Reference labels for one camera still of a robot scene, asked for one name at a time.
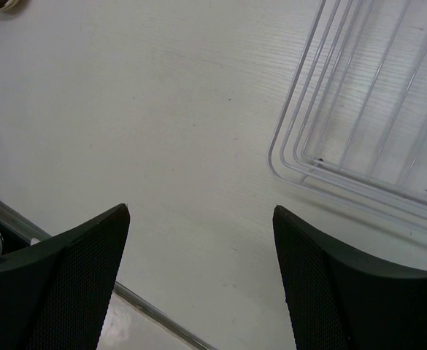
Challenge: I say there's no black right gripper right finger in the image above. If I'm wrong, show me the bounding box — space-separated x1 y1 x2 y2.
272 206 427 349

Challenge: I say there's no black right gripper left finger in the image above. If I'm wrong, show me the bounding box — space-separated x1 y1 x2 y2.
0 203 131 350

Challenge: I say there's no aluminium frame rail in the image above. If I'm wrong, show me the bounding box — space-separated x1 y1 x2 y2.
0 185 214 350

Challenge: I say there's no white wire dish rack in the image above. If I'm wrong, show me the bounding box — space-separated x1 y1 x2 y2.
267 1 427 233

